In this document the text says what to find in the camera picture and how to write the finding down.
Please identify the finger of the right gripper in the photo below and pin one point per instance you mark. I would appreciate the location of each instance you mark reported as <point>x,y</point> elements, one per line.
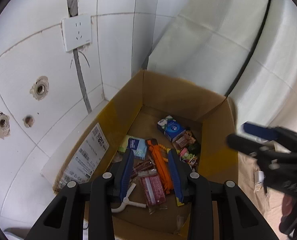
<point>265,133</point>
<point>252,148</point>

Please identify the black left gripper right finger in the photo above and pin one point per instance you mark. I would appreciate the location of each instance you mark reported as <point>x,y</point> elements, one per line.
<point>217,209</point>

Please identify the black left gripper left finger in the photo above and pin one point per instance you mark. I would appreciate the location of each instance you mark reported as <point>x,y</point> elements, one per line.
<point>64,216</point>

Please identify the white plastic clip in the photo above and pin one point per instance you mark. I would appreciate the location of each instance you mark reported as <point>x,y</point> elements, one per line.
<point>127,202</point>

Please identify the dark red snack packet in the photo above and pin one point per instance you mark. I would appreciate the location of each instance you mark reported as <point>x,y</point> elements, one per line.
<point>153,190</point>

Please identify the person's right hand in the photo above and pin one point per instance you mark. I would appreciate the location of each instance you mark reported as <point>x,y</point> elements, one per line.
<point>289,214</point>

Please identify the clear plastic wrapper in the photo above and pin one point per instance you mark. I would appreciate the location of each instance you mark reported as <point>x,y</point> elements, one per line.
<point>258,180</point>

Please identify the colourful snack packet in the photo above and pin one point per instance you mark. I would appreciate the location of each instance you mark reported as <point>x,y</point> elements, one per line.
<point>188,148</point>

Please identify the white shipping label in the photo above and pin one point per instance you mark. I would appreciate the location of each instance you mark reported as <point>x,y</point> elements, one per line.
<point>86,159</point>

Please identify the blue white tissue pack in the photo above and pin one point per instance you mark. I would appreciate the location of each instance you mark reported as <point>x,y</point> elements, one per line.
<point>170,128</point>

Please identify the brown cardboard box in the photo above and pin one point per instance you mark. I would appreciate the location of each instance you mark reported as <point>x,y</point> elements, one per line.
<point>136,110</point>

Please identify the pale green curtain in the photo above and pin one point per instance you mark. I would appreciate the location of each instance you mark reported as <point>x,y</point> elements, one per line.
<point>243,49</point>

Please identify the brown sausage stick packet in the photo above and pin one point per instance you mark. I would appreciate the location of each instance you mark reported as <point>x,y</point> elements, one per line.
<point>142,166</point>

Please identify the yellow blue tissue pack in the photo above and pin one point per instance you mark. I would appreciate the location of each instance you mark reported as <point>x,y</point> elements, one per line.
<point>137,145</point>

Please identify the white wall socket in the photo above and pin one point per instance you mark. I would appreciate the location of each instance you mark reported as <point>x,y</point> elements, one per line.
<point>77,31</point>

